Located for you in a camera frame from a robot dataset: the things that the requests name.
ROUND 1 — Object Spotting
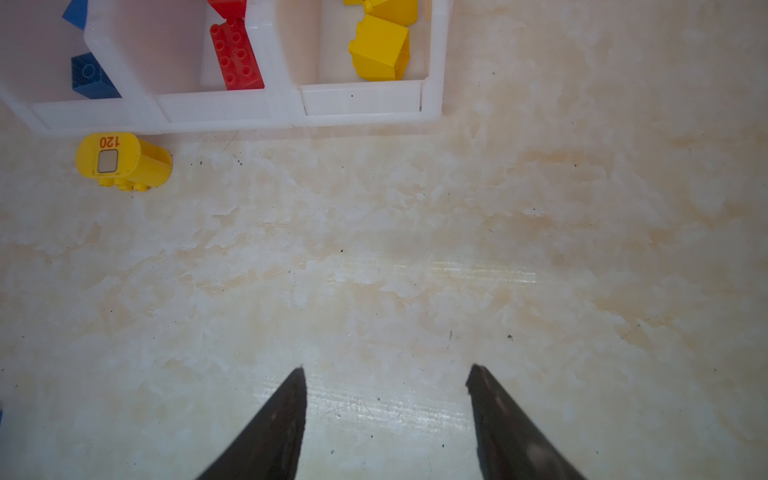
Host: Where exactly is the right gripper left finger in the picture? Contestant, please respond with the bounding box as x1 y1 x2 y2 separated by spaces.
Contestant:
199 367 307 480

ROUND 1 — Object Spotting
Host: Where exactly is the white bin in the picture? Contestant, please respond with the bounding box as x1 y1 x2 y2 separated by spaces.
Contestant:
1 1 156 136
272 1 453 126
84 1 291 133

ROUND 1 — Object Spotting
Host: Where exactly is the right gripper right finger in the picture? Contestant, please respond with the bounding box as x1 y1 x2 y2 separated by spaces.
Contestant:
466 364 584 480

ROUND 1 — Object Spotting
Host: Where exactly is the red small lego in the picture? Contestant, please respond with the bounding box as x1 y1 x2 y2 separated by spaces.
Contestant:
208 0 247 20

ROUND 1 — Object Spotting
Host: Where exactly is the blue lego small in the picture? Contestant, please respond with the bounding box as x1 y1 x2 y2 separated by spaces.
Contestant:
71 53 121 99

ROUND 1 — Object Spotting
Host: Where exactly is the yellow lego small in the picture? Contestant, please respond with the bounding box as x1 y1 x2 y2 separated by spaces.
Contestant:
363 0 419 27

